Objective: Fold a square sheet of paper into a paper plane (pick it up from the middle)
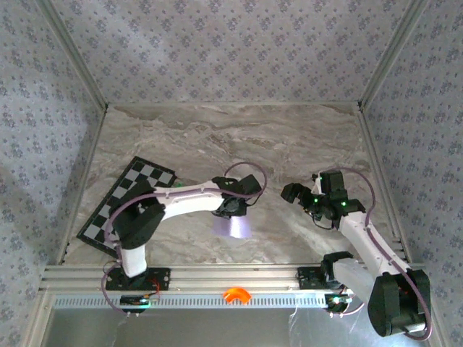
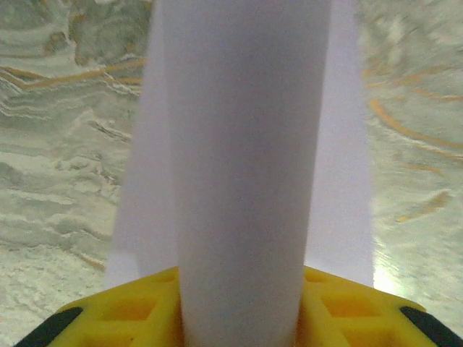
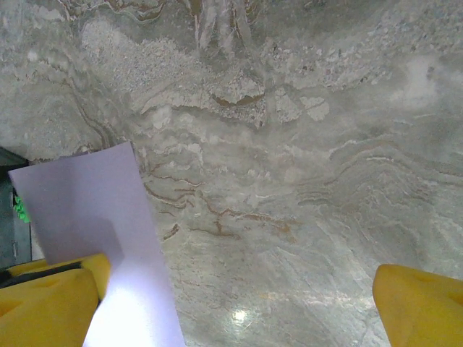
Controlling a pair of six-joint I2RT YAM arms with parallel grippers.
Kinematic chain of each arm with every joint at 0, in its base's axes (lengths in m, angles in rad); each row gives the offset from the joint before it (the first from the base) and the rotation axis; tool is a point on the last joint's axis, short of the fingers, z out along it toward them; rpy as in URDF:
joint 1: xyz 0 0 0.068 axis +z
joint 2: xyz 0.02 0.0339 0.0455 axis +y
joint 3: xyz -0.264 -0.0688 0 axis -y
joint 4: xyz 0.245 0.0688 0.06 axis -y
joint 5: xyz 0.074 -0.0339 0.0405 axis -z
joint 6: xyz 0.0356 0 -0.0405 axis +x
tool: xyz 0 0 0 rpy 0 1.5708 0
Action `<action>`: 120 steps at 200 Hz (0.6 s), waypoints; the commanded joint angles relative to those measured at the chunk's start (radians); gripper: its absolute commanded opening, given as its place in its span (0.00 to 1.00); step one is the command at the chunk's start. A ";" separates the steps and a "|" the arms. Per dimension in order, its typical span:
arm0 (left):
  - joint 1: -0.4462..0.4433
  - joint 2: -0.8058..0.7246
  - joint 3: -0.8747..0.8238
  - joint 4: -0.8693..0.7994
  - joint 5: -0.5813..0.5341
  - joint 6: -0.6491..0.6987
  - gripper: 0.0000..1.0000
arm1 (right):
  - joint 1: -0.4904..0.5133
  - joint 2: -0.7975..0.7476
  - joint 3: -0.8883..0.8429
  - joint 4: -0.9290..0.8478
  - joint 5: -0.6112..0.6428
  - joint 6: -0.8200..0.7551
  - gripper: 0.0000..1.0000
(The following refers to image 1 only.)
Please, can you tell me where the lilac paper sheet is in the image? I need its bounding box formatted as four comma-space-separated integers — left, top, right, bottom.
211, 215, 253, 239

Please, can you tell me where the shiny metal sheet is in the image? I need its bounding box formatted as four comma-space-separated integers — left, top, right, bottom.
43, 307, 428, 347

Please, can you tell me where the orange curved plastic piece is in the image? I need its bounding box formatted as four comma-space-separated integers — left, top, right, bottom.
222, 287, 251, 304

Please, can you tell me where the small circuit board green light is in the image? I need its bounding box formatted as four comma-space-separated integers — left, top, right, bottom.
119, 294, 160, 308
324, 293, 354, 312

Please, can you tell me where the black grey checkerboard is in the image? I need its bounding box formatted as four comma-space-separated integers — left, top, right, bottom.
76, 155, 178, 258

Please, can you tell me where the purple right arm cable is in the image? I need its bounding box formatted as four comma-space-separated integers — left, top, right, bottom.
325, 168, 434, 341

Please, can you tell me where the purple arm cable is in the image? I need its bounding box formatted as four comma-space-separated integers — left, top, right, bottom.
325, 168, 434, 341
100, 162, 268, 317

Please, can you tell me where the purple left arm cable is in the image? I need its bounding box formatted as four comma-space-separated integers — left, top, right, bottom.
100, 162, 268, 317

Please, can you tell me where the aluminium table side rail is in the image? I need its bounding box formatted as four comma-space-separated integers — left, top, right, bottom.
54, 106, 109, 267
356, 104, 413, 265

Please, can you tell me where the aluminium frame rail wide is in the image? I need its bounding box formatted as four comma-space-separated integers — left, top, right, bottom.
39, 263, 430, 292

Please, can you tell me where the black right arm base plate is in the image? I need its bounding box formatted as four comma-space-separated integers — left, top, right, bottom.
297, 266, 328, 290

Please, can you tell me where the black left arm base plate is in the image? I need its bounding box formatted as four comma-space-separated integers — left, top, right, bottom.
105, 266, 171, 291

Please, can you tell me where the slotted grey cable duct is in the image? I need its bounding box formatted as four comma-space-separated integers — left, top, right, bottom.
54, 291, 330, 310

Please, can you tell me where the thin aluminium table rail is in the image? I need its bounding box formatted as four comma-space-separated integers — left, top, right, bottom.
106, 100, 362, 108

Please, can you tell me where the aluminium frame post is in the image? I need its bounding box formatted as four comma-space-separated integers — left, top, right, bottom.
35, 0, 109, 111
357, 0, 431, 111

